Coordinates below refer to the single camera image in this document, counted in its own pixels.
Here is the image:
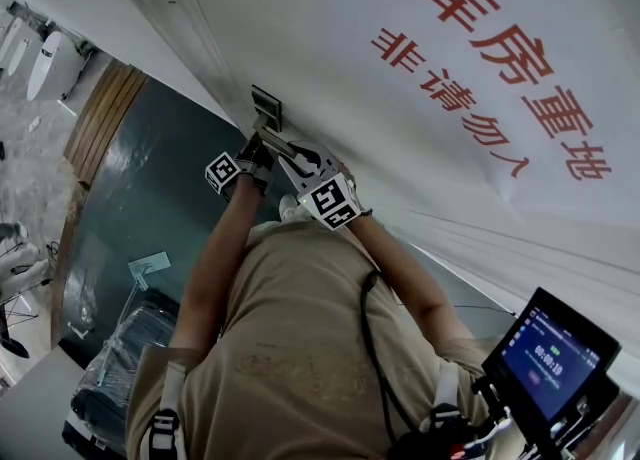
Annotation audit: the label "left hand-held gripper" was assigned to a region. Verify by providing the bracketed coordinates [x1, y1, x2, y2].
[204, 130, 277, 198]

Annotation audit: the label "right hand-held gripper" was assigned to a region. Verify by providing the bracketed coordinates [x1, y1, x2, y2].
[276, 139, 362, 233]

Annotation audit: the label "white door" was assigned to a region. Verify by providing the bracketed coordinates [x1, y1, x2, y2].
[174, 0, 640, 389]

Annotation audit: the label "person's left forearm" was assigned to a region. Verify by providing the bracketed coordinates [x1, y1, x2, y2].
[174, 182, 264, 349]

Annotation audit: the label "person's right forearm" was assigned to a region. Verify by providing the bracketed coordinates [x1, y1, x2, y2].
[347, 210, 456, 344]

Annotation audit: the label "silver door lock with lever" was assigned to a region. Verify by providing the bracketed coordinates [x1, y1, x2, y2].
[249, 83, 297, 155]

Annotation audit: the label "person's white shoe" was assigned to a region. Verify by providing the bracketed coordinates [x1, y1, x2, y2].
[277, 192, 304, 223]

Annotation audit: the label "person's light trousers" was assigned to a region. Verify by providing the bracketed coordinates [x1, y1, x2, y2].
[247, 217, 314, 249]

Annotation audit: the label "wooden step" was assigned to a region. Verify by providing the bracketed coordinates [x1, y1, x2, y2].
[63, 58, 150, 190]

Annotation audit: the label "person's short-sleeved shirt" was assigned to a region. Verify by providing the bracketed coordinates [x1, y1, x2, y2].
[124, 220, 496, 460]

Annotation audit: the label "white oval bathtub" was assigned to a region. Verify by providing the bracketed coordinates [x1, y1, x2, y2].
[0, 16, 27, 78]
[26, 30, 85, 103]

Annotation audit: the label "plastic-wrapped black chair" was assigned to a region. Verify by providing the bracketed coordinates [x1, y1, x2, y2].
[62, 292, 181, 459]

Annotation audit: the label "black chest harness box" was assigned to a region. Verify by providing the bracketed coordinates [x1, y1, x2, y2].
[389, 417, 484, 460]

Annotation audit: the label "small black monitor screen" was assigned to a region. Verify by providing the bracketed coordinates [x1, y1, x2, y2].
[482, 286, 622, 424]

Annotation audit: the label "white paper sign red print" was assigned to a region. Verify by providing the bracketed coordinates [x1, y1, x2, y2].
[319, 0, 640, 224]

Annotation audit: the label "black tripod stand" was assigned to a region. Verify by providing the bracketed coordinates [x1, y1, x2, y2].
[0, 242, 54, 360]

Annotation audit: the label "black chest cable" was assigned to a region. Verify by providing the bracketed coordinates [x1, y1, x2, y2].
[359, 270, 416, 444]

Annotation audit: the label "white harness strap black buckle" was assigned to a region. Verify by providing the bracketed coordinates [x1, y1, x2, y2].
[428, 361, 464, 434]
[147, 361, 187, 460]

